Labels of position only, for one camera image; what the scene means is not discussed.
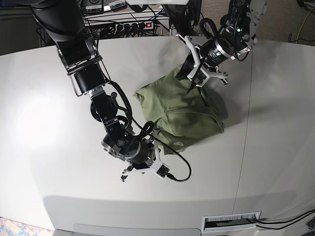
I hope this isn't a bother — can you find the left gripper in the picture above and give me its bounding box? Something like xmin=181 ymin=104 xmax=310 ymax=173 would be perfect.
xmin=175 ymin=53 xmax=195 ymax=81

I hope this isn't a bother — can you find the green T-shirt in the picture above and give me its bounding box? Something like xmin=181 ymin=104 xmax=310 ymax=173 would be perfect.
xmin=133 ymin=67 xmax=224 ymax=155

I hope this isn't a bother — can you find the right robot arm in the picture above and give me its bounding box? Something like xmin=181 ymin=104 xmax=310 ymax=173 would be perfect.
xmin=27 ymin=0 xmax=155 ymax=171

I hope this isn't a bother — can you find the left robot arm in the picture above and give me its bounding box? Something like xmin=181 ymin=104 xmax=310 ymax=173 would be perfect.
xmin=176 ymin=0 xmax=267 ymax=87

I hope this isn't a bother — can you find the black power strip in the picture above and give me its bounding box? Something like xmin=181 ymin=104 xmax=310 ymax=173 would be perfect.
xmin=88 ymin=21 xmax=157 ymax=36

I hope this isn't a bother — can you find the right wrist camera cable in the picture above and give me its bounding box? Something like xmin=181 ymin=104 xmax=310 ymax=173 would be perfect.
xmin=108 ymin=81 xmax=192 ymax=182

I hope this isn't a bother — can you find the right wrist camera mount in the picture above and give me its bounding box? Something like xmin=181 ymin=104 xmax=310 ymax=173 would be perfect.
xmin=120 ymin=127 xmax=170 ymax=182

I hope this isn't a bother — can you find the yellow cable on floor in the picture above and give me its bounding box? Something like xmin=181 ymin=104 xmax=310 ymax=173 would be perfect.
xmin=288 ymin=7 xmax=313 ymax=44

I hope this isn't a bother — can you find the table cable grommet box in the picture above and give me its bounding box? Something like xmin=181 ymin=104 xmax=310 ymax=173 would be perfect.
xmin=201 ymin=211 xmax=261 ymax=233

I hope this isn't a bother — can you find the black cable lower right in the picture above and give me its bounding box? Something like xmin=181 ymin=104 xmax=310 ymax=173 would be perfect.
xmin=255 ymin=210 xmax=315 ymax=231

